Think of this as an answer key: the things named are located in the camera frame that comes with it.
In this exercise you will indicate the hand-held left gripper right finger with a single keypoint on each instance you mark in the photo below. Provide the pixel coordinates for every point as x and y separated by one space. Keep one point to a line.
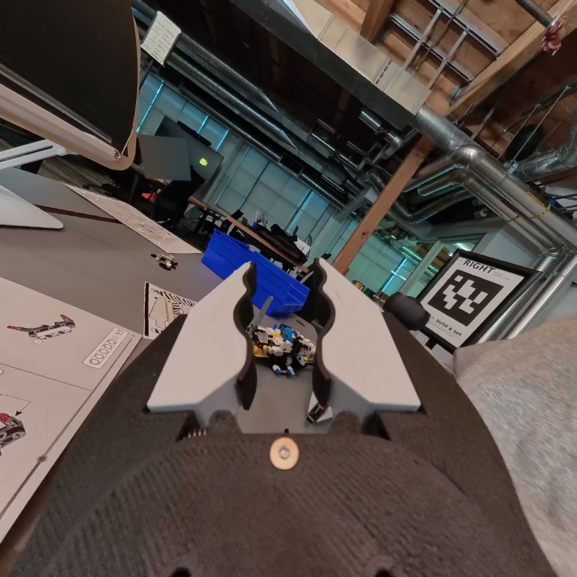
369 360

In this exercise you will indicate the small lego rotor assembly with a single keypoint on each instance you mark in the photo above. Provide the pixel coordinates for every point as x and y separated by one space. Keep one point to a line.
164 260

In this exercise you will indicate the zebra striped sticker sheet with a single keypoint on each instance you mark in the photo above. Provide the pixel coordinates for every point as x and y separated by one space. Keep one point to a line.
166 311

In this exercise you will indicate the black jacket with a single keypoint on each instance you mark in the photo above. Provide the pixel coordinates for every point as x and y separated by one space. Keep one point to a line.
275 241

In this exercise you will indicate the lego instruction booklet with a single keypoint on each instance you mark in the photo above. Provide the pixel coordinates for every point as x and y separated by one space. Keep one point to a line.
54 360

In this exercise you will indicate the partly built lego helicopter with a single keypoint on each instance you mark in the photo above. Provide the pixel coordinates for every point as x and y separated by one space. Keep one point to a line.
284 347

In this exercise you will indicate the paper note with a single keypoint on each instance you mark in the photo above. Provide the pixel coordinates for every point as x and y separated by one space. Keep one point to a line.
160 36

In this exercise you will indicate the dark background monitor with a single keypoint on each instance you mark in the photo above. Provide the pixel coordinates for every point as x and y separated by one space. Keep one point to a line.
180 153

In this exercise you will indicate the blue plastic storage bin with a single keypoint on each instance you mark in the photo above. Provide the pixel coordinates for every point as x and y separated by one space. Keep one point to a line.
225 261

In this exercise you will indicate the framed marker sign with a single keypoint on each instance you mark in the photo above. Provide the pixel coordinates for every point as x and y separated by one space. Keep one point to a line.
473 297

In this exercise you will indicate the person's grey hoodie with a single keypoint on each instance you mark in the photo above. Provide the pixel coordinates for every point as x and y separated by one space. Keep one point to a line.
518 428

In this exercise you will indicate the white monitor stand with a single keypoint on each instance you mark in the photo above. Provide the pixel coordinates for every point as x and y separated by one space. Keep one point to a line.
22 207

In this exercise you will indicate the printed paper sheet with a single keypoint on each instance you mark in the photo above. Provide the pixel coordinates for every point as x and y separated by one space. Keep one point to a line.
130 216

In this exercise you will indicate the slanted wooden beam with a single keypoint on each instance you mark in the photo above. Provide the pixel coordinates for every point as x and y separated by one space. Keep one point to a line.
383 203

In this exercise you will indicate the silver ventilation duct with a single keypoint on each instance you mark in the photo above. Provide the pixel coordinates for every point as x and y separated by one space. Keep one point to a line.
496 180

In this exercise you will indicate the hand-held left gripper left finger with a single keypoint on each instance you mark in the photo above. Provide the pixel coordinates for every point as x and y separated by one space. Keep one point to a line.
198 360

